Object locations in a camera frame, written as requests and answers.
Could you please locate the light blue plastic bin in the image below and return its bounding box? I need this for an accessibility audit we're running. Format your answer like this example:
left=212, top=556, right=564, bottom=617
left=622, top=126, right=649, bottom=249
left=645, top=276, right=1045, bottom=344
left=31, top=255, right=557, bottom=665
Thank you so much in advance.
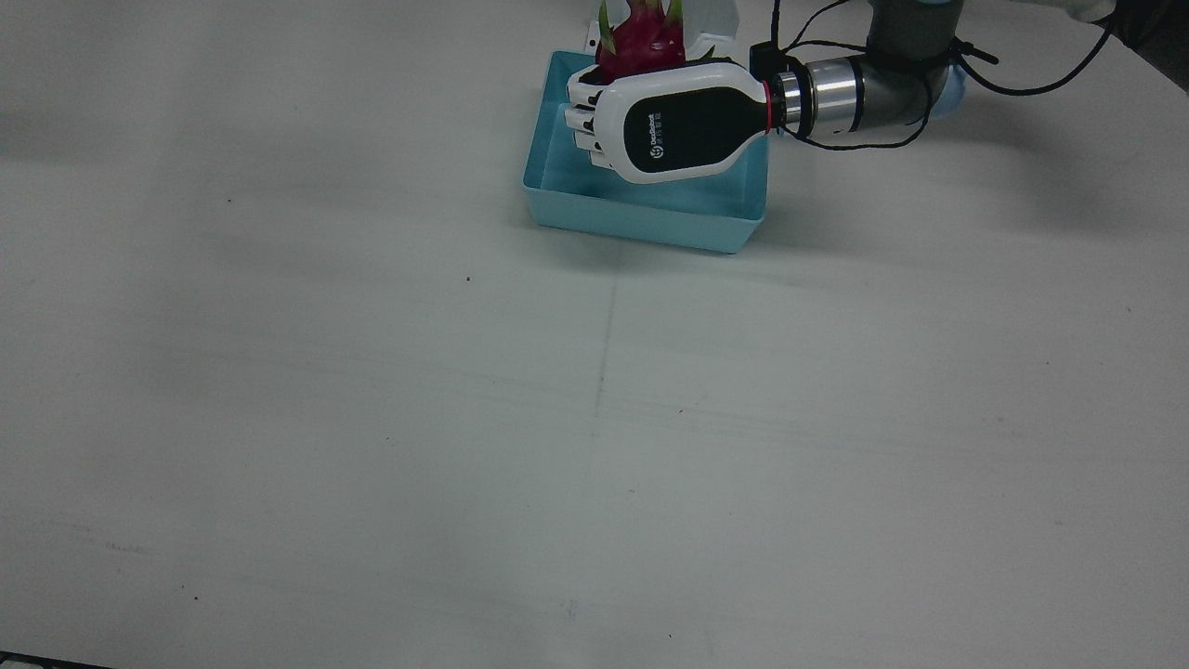
left=521, top=50, right=773, bottom=256

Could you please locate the red dragon fruit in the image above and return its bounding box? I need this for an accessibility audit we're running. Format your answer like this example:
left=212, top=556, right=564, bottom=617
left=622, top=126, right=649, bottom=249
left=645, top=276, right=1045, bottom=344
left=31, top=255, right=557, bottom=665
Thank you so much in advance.
left=594, top=0, right=691, bottom=85

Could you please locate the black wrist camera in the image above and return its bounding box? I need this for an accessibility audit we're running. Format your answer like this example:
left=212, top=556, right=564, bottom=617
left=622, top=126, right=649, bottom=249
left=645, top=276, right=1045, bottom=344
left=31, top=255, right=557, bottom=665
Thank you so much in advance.
left=750, top=41, right=790, bottom=83

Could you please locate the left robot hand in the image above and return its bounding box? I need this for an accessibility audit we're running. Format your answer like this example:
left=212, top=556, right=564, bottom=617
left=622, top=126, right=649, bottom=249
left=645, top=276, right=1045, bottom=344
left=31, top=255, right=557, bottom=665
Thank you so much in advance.
left=565, top=58, right=774, bottom=185

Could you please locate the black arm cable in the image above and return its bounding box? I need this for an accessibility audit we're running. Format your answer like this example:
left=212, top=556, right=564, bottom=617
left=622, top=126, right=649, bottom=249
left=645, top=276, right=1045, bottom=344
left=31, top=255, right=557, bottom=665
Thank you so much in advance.
left=769, top=0, right=1127, bottom=151

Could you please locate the white aluminium camera post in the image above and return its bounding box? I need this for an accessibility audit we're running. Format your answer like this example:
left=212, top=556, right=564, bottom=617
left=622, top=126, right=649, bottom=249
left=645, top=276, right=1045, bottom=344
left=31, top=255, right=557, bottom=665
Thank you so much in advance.
left=585, top=0, right=740, bottom=66

